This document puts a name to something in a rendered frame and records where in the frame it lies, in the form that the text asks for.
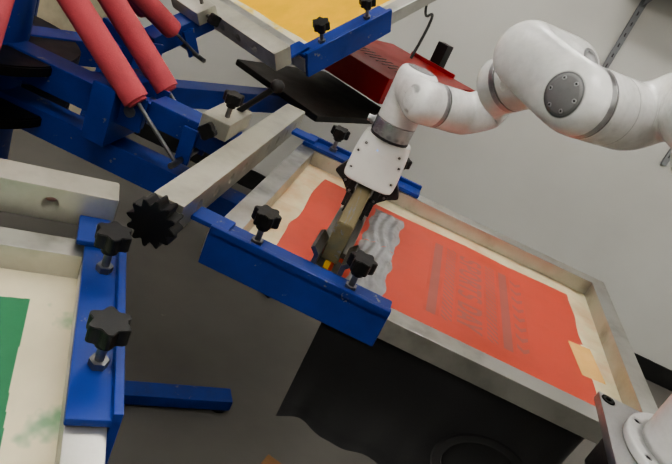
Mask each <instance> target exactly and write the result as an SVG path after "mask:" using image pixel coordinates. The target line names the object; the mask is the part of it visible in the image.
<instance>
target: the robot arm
mask: <svg viewBox="0 0 672 464"><path fill-rule="evenodd" d="M528 109H529V110H531V111H532V112H533V113H534V114H535V115H536V116H537V117H538V118H539V119H540V120H541V121H542V122H543V123H544V124H546V125H547V126H548V127H549V128H551V129H552V130H554V131H556V132H557V133H559V134H562V135H564V136H567V137H570V138H574V139H577V140H580V141H584V142H587V143H590V144H593V145H597V146H601V147H605V148H608V149H612V150H618V151H632V150H638V149H642V148H646V147H649V146H652V145H655V144H658V143H663V142H666V143H667V145H668V146H669V147H670V148H671V155H670V168H671V174H672V72H671V73H668V74H666V75H663V76H661V77H659V78H656V79H653V80H650V81H645V82H640V81H638V80H635V79H633V78H630V77H627V76H624V75H622V74H619V73H617V72H615V71H612V70H610V69H607V68H605V67H602V66H600V60H599V57H598V54H597V52H596V51H595V49H594V48H593V47H592V46H591V45H590V44H589V43H588V42H587V41H585V40H584V39H582V38H580V37H578V36H576V35H574V34H571V33H569V32H567V31H565V30H562V29H560V28H558V27H555V26H553V25H551V24H549V23H546V22H543V21H539V20H527V21H523V22H520V23H517V24H515V25H514V26H512V27H511V28H509V29H508V30H507V31H506V32H505V33H504V34H503V35H502V36H501V37H500V39H499V40H498V42H497V44H496V47H495V49H494V53H493V59H490V60H489V61H487V62H486V63H485V64H484V65H483V66H482V67H481V69H480V70H479V73H478V76H477V91H474V92H467V91H464V90H461V89H458V88H454V87H451V86H448V85H445V84H441V83H438V79H437V77H436V76H435V75H434V74H433V73H431V72H430V71H428V70H426V69H425V68H422V67H420V66H417V65H415V64H411V63H405V64H403V65H402V66H401V67H400V68H399V69H398V71H397V74H396V76H395V78H394V80H393V82H392V84H391V87H390V89H389V91H388V93H387V95H386V97H385V100H384V102H383V104H382V106H381V108H380V111H379V113H378V114H376V115H372V114H369V116H368V118H367V120H368V121H370V123H372V124H371V126H372V127H368V128H367V129H366V130H365V131H364V133H363V134H362V136H361V137H360V139H359V141H358V142H357V144H356V146H355V148H354V150H353V152H352V154H351V156H350V158H349V159H348V160H346V161H345V162H344V163H342V164H341V165H339V166H338V167H337V168H336V172H337V173H338V174H339V176H340V177H341V178H342V180H343V182H344V185H345V187H346V194H345V196H344V198H343V201H342V203H341V204H342V205H344V207H343V209H342V211H343V210H344V209H345V207H346V205H347V203H348V202H349V200H350V198H351V196H352V194H353V193H354V190H355V188H354V187H355V186H356V184H357V183H359V184H361V185H363V186H365V187H367V188H369V189H372V190H374V192H373V195H372V196H371V197H370V198H369V199H368V201H367V203H366V205H365V207H364V209H363V211H362V213H361V215H360V218H359V219H360V220H361V221H362V219H363V217H364V216H366V217H368V215H369V213H370V211H371V209H372V207H373V205H375V204H376V203H379V202H382V201H386V200H398V198H399V188H398V181H399V179H400V176H401V174H402V172H403V170H404V167H405V165H406V162H407V160H408V157H409V153H410V149H411V147H410V145H409V142H410V140H411V138H412V136H413V134H414V132H415V130H416V128H417V126H418V124H419V125H423V126H426V127H430V128H435V129H439V130H442V131H446V132H449V133H453V134H460V135H465V134H473V133H478V132H483V131H488V130H491V129H494V128H496V127H498V126H499V125H500V124H501V123H503V122H504V121H505V120H506V119H507V117H508V116H509V114H511V113H516V112H520V111H523V110H528ZM623 436H624V439H625V442H626V445H627V447H628V449H629V451H630V452H631V454H632V456H633V457H634V459H635V460H636V462H637V463H638V464H672V394H671V395H670V396H669V397H668V398H667V400H666V401H665V402H664V403H663V404H662V405H661V407H660V408H659V409H658V410H657V411H656V413H655V414H651V413H645V412H638V413H634V414H632V415H631V416H629V418H628V419H627V420H626V422H625V423H624V425H623Z"/></svg>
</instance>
